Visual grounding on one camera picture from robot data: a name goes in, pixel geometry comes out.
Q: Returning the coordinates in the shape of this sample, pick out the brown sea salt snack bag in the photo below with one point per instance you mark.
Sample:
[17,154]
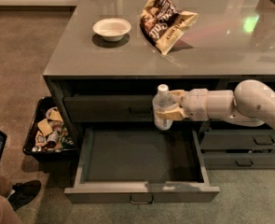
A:
[163,24]

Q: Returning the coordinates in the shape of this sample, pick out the black bin with snacks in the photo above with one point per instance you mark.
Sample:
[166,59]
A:
[48,136]

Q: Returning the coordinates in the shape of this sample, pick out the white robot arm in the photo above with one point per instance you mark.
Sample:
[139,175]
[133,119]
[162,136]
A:
[251,104]

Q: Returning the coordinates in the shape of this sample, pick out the open middle left drawer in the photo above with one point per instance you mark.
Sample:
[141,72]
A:
[141,166]

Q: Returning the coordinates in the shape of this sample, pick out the bottom right drawer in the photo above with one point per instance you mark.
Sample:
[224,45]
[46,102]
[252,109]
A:
[239,160]

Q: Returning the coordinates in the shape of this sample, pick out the black shoe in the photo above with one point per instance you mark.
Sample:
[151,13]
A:
[24,193]

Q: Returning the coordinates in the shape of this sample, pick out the person's knee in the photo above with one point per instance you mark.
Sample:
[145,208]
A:
[7,214]

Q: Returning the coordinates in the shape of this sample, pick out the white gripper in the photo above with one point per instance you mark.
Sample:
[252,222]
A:
[197,104]

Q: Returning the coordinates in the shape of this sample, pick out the white paper bowl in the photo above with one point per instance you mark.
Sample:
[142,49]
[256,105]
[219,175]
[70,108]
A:
[112,29]

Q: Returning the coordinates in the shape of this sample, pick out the clear plastic water bottle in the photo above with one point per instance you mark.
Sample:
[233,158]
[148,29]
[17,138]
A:
[162,100]

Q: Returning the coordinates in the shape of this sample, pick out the grey cabinet with counter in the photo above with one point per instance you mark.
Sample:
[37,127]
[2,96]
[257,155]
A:
[232,40]

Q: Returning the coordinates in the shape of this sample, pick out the middle right drawer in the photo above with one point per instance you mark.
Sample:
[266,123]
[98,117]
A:
[238,139]

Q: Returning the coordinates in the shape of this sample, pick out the top left drawer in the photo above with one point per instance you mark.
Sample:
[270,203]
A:
[109,108]

